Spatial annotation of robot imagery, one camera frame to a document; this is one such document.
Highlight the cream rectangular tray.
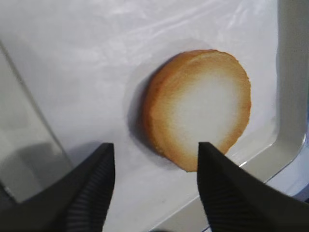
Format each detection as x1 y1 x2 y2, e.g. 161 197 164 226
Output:
0 0 309 232

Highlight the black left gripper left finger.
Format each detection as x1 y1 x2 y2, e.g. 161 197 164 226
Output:
0 143 114 232

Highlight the toasted bread slice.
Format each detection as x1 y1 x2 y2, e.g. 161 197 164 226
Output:
141 49 252 172

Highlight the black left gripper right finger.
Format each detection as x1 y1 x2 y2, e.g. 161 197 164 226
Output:
197 143 309 232

